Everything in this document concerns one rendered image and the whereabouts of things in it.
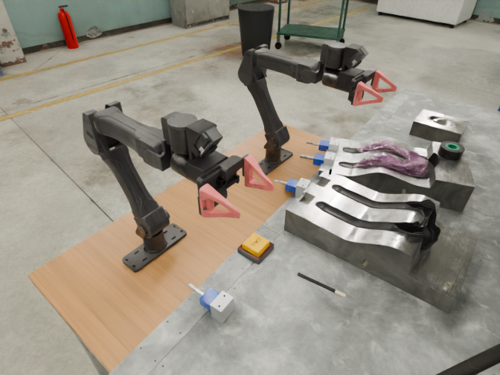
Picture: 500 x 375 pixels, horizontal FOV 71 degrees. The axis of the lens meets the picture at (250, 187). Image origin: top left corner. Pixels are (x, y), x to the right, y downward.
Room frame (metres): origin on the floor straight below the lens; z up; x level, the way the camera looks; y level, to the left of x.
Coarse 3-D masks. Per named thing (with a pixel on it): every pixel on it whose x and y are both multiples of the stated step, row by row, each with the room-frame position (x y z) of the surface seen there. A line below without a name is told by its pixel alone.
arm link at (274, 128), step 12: (264, 72) 1.25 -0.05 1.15; (252, 84) 1.21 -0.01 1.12; (264, 84) 1.23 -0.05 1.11; (252, 96) 1.22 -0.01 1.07; (264, 96) 1.20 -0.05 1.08; (264, 108) 1.19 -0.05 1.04; (264, 120) 1.18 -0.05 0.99; (276, 120) 1.18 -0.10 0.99; (276, 132) 1.14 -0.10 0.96; (288, 132) 1.18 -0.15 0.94
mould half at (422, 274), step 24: (312, 192) 0.88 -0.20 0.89; (336, 192) 0.88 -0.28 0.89; (360, 192) 0.88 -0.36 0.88; (288, 216) 0.79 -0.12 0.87; (312, 216) 0.76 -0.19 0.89; (360, 216) 0.77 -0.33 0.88; (384, 216) 0.75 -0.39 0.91; (408, 216) 0.72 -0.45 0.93; (312, 240) 0.73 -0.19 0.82; (336, 240) 0.69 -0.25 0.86; (360, 240) 0.66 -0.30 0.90; (384, 240) 0.63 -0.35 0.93; (408, 240) 0.62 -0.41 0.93; (456, 240) 0.69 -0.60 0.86; (360, 264) 0.64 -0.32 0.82; (384, 264) 0.61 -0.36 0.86; (408, 264) 0.57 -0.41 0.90; (432, 264) 0.61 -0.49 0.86; (456, 264) 0.61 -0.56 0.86; (408, 288) 0.56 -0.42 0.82; (432, 288) 0.53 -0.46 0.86; (456, 288) 0.53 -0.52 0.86
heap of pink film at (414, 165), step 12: (372, 144) 1.16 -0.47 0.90; (384, 144) 1.13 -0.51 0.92; (396, 144) 1.14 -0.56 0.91; (372, 156) 1.07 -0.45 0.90; (384, 156) 1.05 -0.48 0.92; (408, 156) 1.07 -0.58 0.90; (420, 156) 1.08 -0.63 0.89; (396, 168) 1.00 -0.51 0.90; (408, 168) 1.00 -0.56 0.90; (420, 168) 1.00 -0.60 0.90
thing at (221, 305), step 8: (192, 288) 0.55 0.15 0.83; (208, 296) 0.52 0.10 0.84; (216, 296) 0.52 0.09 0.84; (224, 296) 0.52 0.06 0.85; (208, 304) 0.50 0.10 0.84; (216, 304) 0.49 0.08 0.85; (224, 304) 0.49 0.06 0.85; (232, 304) 0.50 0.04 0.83; (216, 312) 0.48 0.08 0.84; (224, 312) 0.48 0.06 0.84; (224, 320) 0.47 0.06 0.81
